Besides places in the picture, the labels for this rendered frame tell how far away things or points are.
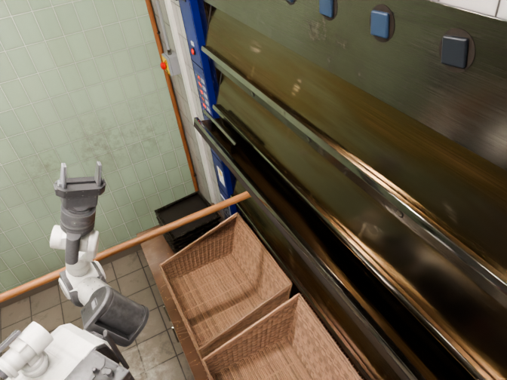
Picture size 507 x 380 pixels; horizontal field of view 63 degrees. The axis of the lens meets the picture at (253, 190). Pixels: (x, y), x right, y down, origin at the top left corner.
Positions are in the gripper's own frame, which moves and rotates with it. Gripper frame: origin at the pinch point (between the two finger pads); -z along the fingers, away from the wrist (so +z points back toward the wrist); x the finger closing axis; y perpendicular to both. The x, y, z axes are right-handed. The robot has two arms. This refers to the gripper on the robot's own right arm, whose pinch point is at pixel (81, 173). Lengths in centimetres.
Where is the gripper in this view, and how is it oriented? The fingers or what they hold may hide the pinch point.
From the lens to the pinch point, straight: 114.0
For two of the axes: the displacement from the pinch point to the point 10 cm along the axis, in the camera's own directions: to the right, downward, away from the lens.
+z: -2.9, 7.9, 5.4
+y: -4.9, -6.1, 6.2
